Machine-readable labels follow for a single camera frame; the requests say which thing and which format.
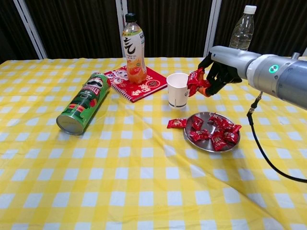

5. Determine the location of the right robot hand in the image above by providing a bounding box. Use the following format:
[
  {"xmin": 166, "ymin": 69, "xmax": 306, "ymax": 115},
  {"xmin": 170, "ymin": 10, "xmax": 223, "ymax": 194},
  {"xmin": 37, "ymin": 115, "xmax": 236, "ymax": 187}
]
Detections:
[{"xmin": 197, "ymin": 45, "xmax": 262, "ymax": 98}]

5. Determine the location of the round metal plate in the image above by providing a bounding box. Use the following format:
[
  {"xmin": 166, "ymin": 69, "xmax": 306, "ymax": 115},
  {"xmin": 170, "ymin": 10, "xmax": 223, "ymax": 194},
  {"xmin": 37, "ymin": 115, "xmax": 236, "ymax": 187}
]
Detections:
[{"xmin": 183, "ymin": 112, "xmax": 241, "ymax": 153}]

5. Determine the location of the white paper cup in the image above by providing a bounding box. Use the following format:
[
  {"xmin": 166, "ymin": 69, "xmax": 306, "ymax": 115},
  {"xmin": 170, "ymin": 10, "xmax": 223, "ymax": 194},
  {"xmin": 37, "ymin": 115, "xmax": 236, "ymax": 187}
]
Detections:
[{"xmin": 166, "ymin": 73, "xmax": 192, "ymax": 111}]

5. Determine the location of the clear water bottle white cap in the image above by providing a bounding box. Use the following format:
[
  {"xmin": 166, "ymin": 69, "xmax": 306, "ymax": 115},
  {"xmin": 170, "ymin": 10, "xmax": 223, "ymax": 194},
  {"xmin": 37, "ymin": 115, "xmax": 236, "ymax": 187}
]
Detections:
[{"xmin": 228, "ymin": 4, "xmax": 258, "ymax": 51}]

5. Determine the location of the black pleated curtain panel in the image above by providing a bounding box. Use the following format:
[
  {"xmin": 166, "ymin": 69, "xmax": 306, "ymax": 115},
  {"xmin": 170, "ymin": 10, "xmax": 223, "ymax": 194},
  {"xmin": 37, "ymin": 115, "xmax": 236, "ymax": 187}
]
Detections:
[
  {"xmin": 0, "ymin": 0, "xmax": 40, "ymax": 64},
  {"xmin": 211, "ymin": 0, "xmax": 307, "ymax": 59},
  {"xmin": 24, "ymin": 0, "xmax": 119, "ymax": 59},
  {"xmin": 126, "ymin": 0, "xmax": 214, "ymax": 58}
]

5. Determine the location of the red spiral notebook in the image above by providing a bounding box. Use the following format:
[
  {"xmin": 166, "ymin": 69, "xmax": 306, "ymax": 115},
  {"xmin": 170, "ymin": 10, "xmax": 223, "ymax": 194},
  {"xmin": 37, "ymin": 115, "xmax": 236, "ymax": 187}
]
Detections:
[{"xmin": 103, "ymin": 66, "xmax": 168, "ymax": 104}]

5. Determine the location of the orange drink bottle black cap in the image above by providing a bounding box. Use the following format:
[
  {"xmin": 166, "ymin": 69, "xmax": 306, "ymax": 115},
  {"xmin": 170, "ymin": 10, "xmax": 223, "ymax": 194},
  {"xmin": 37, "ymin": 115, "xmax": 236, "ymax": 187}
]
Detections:
[{"xmin": 121, "ymin": 13, "xmax": 148, "ymax": 84}]

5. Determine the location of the yellow white checkered tablecloth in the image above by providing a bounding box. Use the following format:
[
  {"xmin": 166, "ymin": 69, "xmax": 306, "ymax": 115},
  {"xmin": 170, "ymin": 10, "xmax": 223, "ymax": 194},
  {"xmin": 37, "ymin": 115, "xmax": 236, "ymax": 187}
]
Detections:
[{"xmin": 0, "ymin": 57, "xmax": 307, "ymax": 230}]

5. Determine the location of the green Pringles can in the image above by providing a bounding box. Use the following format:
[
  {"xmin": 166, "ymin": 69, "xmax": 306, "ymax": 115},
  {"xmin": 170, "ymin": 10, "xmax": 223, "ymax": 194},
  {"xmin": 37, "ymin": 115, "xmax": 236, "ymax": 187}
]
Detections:
[{"xmin": 56, "ymin": 71, "xmax": 112, "ymax": 136}]

